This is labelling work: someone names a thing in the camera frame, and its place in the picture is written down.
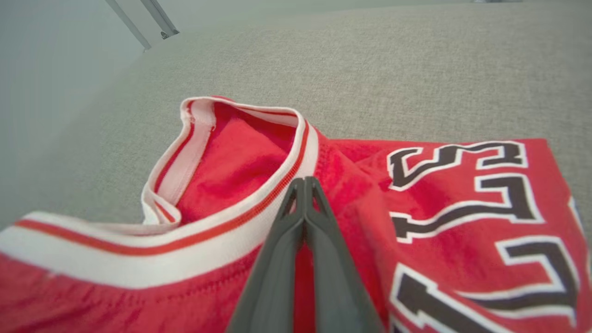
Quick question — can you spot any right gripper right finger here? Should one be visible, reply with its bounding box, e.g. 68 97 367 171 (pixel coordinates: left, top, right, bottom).
304 176 384 333

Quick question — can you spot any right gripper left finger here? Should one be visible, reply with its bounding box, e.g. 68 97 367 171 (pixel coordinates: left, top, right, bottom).
227 177 307 333

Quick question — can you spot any red white printed jersey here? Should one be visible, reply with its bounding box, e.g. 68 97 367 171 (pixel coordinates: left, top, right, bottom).
0 96 592 333

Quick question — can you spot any thin grey frame post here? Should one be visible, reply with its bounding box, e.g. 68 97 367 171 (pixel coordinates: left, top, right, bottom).
105 0 152 52
140 0 180 40

